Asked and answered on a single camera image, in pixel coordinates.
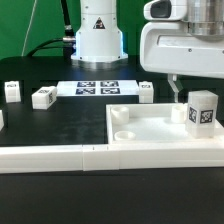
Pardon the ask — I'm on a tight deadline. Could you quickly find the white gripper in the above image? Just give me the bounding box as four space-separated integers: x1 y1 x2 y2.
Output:
140 0 224 103

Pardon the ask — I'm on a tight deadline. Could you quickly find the white square tabletop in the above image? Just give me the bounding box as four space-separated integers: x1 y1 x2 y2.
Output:
106 103 224 144

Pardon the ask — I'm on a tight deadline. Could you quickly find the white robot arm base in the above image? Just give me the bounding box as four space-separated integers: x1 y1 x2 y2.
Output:
71 0 128 70

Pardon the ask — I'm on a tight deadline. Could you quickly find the white obstacle fence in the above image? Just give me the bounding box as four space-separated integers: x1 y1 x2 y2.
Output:
0 140 224 174

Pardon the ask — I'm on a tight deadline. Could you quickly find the white AprilTag base plate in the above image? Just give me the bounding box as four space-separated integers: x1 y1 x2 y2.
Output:
57 80 138 97

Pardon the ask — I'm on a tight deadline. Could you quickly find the black cable bundle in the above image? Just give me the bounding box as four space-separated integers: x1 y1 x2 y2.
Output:
25 0 78 58

